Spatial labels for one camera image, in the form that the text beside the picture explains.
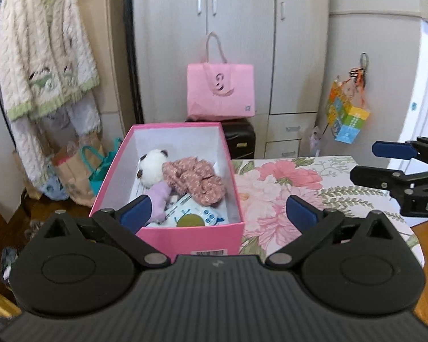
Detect purple plush toy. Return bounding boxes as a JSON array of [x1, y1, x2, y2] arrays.
[[146, 181, 172, 221]]

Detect blue printed plastic bag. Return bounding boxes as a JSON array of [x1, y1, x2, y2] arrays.
[[43, 174, 70, 201]]

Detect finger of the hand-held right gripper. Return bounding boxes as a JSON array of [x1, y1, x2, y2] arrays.
[[372, 136, 428, 169], [350, 165, 428, 196]]

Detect yellow cloth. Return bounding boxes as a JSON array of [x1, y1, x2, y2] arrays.
[[0, 288, 22, 317]]

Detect blue white tissue pack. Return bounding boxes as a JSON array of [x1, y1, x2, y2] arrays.
[[146, 194, 225, 227]]

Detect black clothes rack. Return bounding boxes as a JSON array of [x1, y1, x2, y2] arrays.
[[0, 0, 145, 125]]

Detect pink tote bag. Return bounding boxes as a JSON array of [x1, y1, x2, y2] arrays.
[[186, 32, 255, 121]]

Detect white door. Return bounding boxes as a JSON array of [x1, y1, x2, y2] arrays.
[[389, 0, 428, 172]]

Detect teal tote bag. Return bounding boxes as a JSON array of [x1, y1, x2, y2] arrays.
[[82, 138, 124, 196]]

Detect white fleece pants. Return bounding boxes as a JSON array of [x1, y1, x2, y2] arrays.
[[11, 93, 102, 186]]

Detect pink cardboard box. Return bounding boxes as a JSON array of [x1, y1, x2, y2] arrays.
[[89, 122, 245, 257]]

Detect black suitcase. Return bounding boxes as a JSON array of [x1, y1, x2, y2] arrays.
[[185, 117, 255, 160]]

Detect floral tablecloth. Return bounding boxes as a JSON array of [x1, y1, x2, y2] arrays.
[[230, 156, 427, 257]]

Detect pink floral fabric scrunchie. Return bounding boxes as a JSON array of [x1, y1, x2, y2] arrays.
[[161, 157, 227, 207]]

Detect brown paper bag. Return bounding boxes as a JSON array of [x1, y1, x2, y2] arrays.
[[53, 133, 108, 207]]

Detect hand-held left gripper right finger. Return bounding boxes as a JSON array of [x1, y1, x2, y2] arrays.
[[266, 195, 400, 269]]

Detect cream fleece robe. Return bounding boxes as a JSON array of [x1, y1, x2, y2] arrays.
[[0, 0, 100, 122]]

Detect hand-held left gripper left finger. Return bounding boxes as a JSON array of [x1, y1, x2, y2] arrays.
[[36, 194, 171, 269]]

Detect grey wooden wardrobe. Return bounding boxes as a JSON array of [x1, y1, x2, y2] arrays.
[[132, 0, 330, 159]]

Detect colourful gift bag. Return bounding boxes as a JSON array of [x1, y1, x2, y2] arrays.
[[326, 76, 371, 144]]

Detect panda plush toy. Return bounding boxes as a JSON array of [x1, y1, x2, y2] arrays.
[[136, 149, 170, 188]]

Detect clear plastic bag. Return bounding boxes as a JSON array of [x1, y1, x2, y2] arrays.
[[308, 126, 324, 150]]

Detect green ball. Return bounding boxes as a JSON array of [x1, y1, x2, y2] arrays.
[[176, 214, 205, 228]]

